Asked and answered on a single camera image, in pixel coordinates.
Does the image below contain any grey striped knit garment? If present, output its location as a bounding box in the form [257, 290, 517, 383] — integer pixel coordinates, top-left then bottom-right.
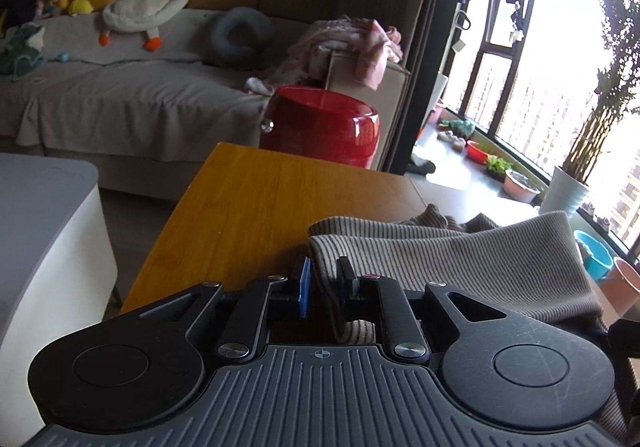
[307, 203, 632, 447]

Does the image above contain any pink clothes pile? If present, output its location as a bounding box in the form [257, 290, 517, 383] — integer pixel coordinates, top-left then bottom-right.
[244, 16, 404, 96]

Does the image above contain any teal plastic basin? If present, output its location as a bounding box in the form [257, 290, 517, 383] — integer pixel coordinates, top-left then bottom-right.
[574, 230, 613, 281]

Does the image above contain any white potted plant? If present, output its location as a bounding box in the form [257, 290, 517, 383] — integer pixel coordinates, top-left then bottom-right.
[539, 0, 639, 216]

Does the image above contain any pink basin with plants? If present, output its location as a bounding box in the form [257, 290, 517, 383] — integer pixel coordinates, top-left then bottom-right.
[503, 170, 540, 204]

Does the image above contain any red plastic basin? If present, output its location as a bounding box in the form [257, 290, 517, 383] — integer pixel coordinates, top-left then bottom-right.
[466, 140, 490, 165]

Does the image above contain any white marble coffee table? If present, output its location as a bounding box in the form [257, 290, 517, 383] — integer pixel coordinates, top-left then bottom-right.
[1, 153, 117, 446]

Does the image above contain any red round stool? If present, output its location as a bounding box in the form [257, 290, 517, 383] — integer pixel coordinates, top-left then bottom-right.
[259, 86, 380, 168]

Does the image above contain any grey covered sofa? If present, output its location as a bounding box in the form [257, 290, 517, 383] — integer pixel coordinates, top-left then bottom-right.
[1, 9, 409, 201]

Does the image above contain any grey neck pillow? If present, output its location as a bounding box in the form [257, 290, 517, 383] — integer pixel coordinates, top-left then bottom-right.
[207, 7, 277, 66]

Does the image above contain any green dinosaur plush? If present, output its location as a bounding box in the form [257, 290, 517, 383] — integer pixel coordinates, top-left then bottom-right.
[1, 23, 46, 82]

